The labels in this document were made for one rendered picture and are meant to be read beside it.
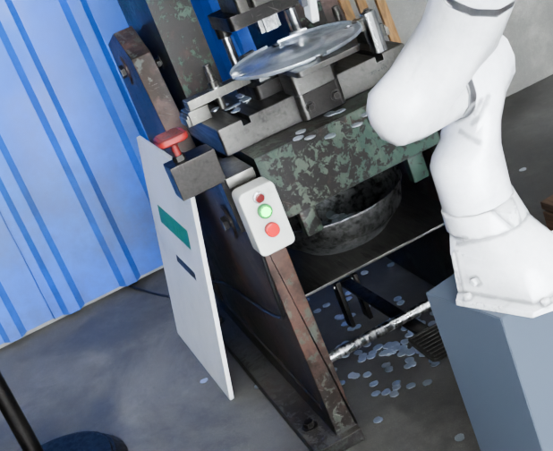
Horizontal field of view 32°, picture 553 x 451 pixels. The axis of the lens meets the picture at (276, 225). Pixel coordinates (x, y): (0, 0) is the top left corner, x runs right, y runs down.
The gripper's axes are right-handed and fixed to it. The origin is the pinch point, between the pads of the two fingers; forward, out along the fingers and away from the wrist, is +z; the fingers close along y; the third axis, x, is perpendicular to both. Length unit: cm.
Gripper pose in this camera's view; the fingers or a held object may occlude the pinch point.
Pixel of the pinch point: (310, 3)
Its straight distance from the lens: 185.4
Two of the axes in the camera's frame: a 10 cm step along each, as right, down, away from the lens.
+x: -4.6, -5.8, 6.7
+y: 8.7, -4.3, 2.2
